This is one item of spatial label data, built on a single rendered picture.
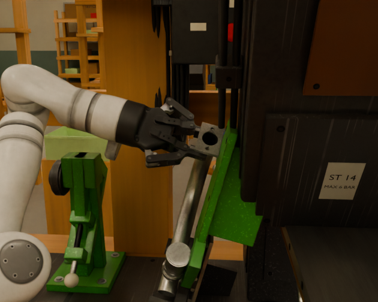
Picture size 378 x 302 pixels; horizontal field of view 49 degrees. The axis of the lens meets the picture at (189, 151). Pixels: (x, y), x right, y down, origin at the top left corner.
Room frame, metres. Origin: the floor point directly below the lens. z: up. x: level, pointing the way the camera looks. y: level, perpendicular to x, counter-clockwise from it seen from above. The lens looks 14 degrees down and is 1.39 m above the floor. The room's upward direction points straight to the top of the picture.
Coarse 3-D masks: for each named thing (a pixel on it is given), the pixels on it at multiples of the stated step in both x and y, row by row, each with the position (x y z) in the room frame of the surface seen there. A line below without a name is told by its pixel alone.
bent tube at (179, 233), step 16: (208, 128) 0.67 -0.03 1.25; (224, 128) 0.68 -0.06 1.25; (208, 144) 0.70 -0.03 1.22; (208, 160) 0.69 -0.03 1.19; (192, 176) 0.73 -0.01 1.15; (192, 192) 0.72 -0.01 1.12; (192, 208) 0.71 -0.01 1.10; (176, 224) 0.69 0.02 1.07; (192, 224) 0.69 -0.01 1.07; (176, 240) 0.66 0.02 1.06; (160, 288) 0.60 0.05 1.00; (176, 288) 0.60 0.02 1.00
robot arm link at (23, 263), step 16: (0, 240) 0.45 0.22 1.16; (16, 240) 0.46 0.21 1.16; (32, 240) 0.47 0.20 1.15; (0, 256) 0.43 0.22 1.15; (16, 256) 0.44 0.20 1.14; (32, 256) 0.45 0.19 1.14; (48, 256) 0.47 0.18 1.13; (0, 272) 0.42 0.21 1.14; (16, 272) 0.43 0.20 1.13; (32, 272) 0.44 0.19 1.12; (48, 272) 0.46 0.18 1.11; (0, 288) 0.41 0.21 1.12; (16, 288) 0.42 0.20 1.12; (32, 288) 0.44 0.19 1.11
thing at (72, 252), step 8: (104, 168) 0.88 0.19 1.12; (104, 176) 0.87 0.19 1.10; (104, 184) 0.87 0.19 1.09; (88, 208) 0.80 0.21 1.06; (72, 216) 0.78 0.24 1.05; (80, 216) 0.78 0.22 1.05; (88, 216) 0.78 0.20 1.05; (72, 224) 0.79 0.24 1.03; (80, 224) 0.78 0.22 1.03; (88, 224) 0.78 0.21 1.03; (96, 224) 0.80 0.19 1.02; (72, 232) 0.79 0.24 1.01; (80, 232) 0.77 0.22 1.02; (88, 232) 0.79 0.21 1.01; (96, 232) 0.79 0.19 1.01; (72, 240) 0.78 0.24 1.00; (80, 240) 0.76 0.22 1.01; (88, 240) 0.78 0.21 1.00; (72, 248) 0.74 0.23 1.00; (80, 248) 0.74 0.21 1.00; (88, 248) 0.76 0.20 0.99; (64, 256) 0.73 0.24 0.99; (72, 256) 0.73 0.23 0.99; (80, 256) 0.73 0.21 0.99; (88, 256) 0.75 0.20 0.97; (80, 264) 0.75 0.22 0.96; (88, 264) 0.75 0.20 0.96
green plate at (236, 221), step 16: (224, 144) 0.57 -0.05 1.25; (224, 160) 0.55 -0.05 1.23; (224, 176) 0.55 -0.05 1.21; (208, 192) 0.62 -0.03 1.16; (224, 192) 0.56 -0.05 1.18; (240, 192) 0.56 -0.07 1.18; (208, 208) 0.55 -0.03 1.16; (224, 208) 0.56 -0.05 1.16; (240, 208) 0.56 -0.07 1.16; (208, 224) 0.55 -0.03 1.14; (224, 224) 0.56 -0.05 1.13; (240, 224) 0.56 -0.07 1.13; (256, 224) 0.55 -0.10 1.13; (240, 240) 0.56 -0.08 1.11
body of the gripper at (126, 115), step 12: (132, 108) 0.67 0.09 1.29; (144, 108) 0.68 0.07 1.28; (156, 108) 0.70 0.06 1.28; (120, 120) 0.65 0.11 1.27; (132, 120) 0.65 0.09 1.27; (144, 120) 0.68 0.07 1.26; (120, 132) 0.65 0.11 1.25; (132, 132) 0.65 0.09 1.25; (144, 132) 0.67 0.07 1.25; (168, 132) 0.67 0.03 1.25; (132, 144) 0.66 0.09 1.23; (144, 144) 0.65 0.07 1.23; (156, 144) 0.66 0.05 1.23; (168, 144) 0.67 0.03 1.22
